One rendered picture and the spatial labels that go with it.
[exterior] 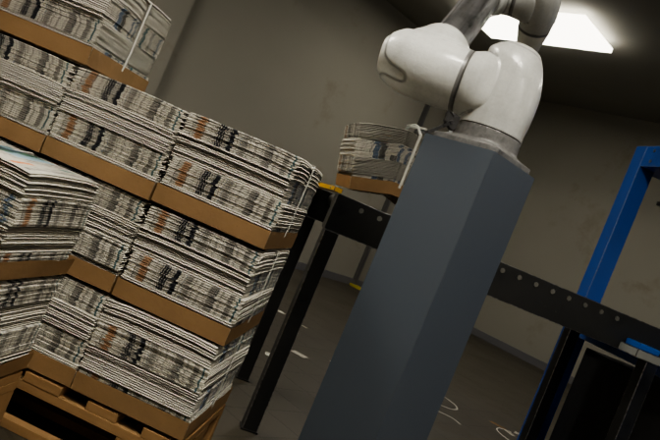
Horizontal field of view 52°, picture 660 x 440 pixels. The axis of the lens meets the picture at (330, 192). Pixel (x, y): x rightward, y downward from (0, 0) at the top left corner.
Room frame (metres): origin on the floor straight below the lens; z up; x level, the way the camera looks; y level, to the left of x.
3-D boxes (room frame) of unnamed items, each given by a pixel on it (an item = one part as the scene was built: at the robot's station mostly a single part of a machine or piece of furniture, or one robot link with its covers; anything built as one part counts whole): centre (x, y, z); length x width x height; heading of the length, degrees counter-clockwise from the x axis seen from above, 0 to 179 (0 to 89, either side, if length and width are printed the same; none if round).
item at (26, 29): (1.79, 0.76, 0.86); 0.38 x 0.29 x 0.04; 174
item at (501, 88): (1.61, -0.28, 1.17); 0.18 x 0.16 x 0.22; 76
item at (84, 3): (1.79, 0.77, 0.95); 0.38 x 0.29 x 0.23; 174
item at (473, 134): (1.62, -0.31, 1.03); 0.22 x 0.18 x 0.06; 135
